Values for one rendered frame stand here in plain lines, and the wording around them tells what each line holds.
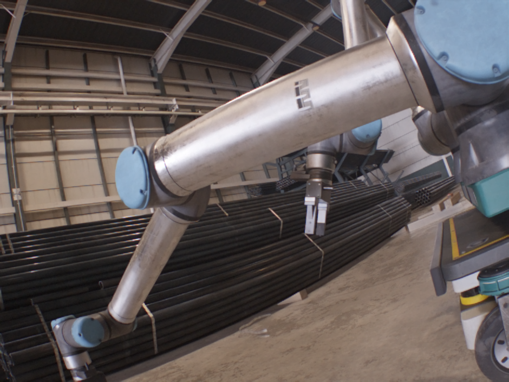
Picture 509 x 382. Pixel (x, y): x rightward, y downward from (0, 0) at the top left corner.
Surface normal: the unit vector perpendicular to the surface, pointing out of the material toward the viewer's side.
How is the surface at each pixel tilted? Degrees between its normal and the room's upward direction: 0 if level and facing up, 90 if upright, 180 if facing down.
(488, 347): 92
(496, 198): 90
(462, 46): 90
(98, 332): 90
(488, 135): 70
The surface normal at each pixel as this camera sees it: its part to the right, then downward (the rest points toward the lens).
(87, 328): 0.75, -0.37
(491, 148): -0.81, -0.19
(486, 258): -0.48, 0.00
